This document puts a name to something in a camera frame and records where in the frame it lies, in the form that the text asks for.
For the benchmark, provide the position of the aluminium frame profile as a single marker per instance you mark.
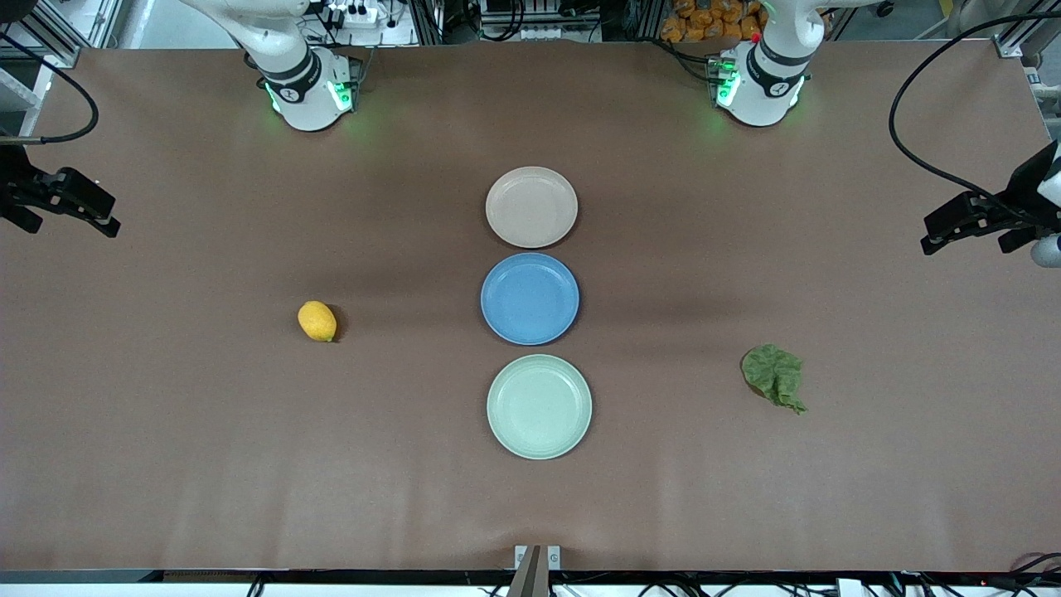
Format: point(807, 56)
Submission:
point(1024, 29)
point(50, 37)

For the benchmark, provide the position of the white plug box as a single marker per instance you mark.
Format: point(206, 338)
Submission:
point(851, 588)

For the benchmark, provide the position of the pale green plate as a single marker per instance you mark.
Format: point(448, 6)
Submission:
point(539, 406)

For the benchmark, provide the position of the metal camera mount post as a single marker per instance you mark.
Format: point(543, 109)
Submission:
point(530, 580)

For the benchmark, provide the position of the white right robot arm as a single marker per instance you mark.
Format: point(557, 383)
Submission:
point(298, 99)

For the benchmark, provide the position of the yellow lemon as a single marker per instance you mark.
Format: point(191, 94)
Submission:
point(317, 321)

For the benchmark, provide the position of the bag of orange items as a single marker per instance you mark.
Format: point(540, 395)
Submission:
point(704, 21)

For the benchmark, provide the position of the white power strip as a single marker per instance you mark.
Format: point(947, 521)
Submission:
point(360, 15)

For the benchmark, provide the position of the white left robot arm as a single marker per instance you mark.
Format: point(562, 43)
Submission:
point(763, 99)

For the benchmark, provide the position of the blue plate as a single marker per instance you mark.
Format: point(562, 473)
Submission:
point(530, 298)

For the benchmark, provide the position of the green lettuce leaf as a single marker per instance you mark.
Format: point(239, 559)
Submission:
point(771, 369)

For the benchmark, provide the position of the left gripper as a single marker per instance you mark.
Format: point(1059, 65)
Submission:
point(1028, 190)

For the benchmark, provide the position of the beige plate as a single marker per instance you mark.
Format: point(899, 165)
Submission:
point(531, 207)

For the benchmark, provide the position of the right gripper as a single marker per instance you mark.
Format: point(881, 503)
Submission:
point(14, 175)

